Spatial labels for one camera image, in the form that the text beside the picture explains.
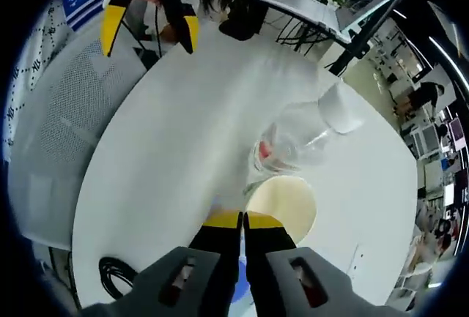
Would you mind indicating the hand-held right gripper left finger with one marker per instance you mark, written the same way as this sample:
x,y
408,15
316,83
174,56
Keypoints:
x,y
216,258

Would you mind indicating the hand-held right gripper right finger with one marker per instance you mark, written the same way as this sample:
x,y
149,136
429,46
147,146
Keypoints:
x,y
271,258

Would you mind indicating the clear bag with blue pad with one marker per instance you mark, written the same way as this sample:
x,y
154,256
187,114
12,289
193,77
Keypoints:
x,y
243,276

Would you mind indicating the white green-print paper cup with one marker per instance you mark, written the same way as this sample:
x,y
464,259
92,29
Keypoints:
x,y
282,203

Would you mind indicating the clear plastic water bottle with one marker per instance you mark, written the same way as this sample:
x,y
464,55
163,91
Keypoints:
x,y
293,137

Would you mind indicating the person's white patterned shirt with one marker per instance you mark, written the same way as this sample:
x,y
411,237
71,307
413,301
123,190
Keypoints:
x,y
33,75

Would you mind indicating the grey mesh chair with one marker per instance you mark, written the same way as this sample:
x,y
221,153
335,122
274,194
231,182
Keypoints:
x,y
73,119

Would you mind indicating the white monitor cart shelf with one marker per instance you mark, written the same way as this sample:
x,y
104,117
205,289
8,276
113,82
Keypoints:
x,y
293,6

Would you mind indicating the white table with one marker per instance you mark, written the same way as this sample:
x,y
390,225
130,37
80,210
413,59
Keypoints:
x,y
176,141

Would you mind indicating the black monitor stand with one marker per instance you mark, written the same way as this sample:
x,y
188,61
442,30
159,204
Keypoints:
x,y
351,50

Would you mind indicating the white-framed monitor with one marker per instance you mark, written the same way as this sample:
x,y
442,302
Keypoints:
x,y
377,2

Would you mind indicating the blue and white wall poster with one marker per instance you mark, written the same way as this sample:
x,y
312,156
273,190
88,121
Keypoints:
x,y
82,9

